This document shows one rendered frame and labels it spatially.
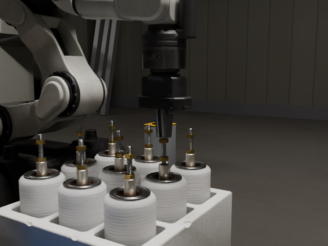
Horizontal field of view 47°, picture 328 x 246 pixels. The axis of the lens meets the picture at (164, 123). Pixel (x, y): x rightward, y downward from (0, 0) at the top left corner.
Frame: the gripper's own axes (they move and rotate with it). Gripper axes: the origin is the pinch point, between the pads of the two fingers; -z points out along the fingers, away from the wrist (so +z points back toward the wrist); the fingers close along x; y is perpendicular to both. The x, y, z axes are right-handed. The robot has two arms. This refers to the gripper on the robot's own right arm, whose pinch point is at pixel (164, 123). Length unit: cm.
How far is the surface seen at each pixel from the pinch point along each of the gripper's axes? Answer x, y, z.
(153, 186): 0.9, -4.6, -12.2
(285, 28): -88, 302, 48
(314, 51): -61, 305, 26
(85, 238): -2.7, -19.0, -18.7
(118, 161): -11.0, -2.2, -9.4
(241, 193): -16, 69, -37
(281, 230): 9, 45, -37
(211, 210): 7.0, 7.7, -19.4
